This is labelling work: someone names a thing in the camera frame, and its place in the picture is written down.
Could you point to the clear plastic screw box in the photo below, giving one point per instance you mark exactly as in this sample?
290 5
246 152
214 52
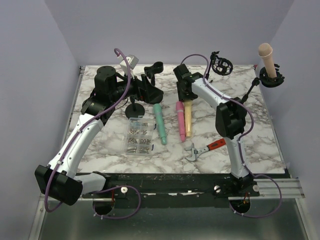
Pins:
138 139

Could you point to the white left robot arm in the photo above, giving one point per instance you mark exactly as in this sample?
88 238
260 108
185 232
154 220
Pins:
58 178

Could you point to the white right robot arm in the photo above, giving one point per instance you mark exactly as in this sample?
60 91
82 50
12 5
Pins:
229 114

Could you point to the black shock-mount stand, right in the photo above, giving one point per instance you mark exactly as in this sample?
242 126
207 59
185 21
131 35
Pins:
265 80

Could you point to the black round-base stand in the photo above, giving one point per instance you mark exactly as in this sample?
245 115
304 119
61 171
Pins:
134 110
151 71

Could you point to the beige toy microphone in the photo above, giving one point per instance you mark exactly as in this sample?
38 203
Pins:
265 51

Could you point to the red-handled adjustable wrench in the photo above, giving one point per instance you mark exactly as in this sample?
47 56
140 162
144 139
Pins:
195 153

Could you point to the aluminium mounting rail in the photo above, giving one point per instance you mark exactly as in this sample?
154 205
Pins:
285 188

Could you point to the pink toy microphone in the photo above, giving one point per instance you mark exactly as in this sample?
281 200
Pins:
179 107

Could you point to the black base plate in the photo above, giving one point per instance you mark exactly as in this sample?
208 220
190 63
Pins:
195 201

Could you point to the mint green toy microphone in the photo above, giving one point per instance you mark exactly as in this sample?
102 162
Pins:
157 110

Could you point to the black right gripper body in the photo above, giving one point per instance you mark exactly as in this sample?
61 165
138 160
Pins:
185 94

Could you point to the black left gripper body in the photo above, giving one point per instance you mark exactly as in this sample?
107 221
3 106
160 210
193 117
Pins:
134 90

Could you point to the black tripod shock-mount stand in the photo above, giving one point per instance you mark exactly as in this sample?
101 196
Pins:
220 65

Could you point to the yellow toy microphone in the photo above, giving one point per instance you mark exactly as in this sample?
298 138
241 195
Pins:
188 118

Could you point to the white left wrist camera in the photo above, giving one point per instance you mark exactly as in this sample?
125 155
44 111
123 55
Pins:
129 64

